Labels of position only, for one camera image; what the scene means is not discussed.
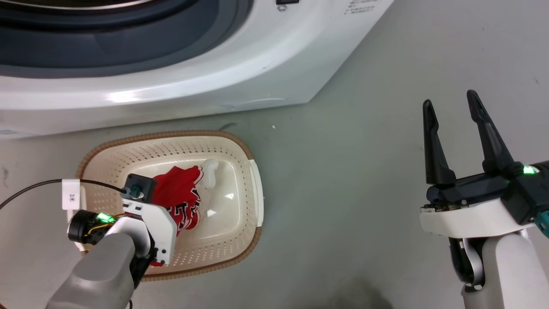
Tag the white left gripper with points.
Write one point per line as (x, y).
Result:
(158, 227)

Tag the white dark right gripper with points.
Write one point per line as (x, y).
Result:
(467, 219)

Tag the red printed jersey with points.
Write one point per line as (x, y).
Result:
(180, 193)

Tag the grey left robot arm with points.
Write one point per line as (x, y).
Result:
(101, 274)

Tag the beige perforated laundry basket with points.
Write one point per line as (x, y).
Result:
(241, 171)

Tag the white front-load washing machine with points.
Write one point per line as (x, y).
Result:
(223, 73)

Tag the small white doll toy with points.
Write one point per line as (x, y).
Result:
(210, 172)

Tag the dark grey washer door seal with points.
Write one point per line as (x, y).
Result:
(85, 47)

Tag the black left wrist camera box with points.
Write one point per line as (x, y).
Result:
(141, 184)

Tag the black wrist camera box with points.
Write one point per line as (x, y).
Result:
(523, 197)
(141, 184)

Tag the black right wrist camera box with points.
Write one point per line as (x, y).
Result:
(523, 197)

